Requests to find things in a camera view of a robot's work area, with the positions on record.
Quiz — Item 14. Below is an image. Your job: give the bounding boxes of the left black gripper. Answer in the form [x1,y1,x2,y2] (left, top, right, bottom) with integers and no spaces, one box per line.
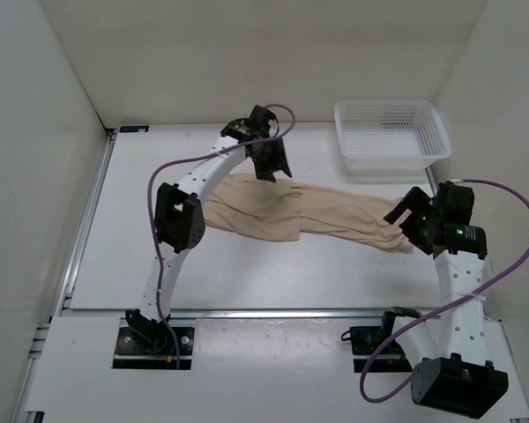
[250,137,292,183]

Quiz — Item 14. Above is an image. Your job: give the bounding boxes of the beige trousers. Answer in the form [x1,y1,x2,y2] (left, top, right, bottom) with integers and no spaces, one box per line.
[203,173,414,253]

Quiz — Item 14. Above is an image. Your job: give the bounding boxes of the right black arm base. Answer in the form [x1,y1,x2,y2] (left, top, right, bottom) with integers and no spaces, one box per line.
[340,307,421,374]

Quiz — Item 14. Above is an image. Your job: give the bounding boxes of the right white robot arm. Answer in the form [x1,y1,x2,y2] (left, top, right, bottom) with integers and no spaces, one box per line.
[378,182,509,419]

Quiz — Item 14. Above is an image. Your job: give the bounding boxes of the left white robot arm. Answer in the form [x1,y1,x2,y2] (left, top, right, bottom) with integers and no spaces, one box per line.
[125,104,295,353]

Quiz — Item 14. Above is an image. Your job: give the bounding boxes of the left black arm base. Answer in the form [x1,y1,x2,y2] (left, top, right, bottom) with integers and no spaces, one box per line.
[112,323,195,371]

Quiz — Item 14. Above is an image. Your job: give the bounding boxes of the white plastic mesh basket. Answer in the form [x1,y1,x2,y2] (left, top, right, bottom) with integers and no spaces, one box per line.
[334,100,451,174]

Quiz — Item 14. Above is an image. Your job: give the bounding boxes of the aluminium front rail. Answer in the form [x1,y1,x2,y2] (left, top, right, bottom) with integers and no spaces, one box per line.
[52,308,486,323]

